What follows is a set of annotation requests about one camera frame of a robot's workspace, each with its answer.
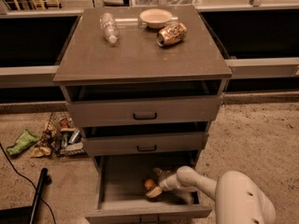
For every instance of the crumpled yellow wrapper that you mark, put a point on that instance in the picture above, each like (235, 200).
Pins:
(39, 152)

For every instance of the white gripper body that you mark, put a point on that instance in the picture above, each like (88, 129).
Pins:
(165, 183)

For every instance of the grey middle drawer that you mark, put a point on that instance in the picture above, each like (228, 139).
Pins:
(145, 138)

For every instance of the crushed brown soda can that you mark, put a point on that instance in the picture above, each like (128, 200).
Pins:
(171, 34)

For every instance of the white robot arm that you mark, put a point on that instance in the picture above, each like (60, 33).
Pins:
(238, 200)

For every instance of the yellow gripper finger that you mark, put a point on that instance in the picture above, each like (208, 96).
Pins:
(155, 192)
(160, 173)

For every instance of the grey top drawer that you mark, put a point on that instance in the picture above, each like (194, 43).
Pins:
(144, 111)

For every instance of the orange fruit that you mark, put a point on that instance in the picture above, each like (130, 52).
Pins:
(149, 184)

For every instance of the wire basket with trash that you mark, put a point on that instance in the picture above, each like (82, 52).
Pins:
(65, 136)

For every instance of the green snack bag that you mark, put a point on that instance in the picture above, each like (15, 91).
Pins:
(24, 141)

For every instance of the grey drawer cabinet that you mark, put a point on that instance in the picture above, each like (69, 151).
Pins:
(136, 67)

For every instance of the white paper bowl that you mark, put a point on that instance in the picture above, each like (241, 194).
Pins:
(155, 18)

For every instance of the clear plastic water bottle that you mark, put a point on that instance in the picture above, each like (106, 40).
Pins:
(110, 29)

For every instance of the grey bottom drawer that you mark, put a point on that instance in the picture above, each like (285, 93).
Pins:
(122, 196)

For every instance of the grey drawer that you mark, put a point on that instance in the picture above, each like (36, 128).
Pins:
(145, 138)
(122, 196)
(144, 111)

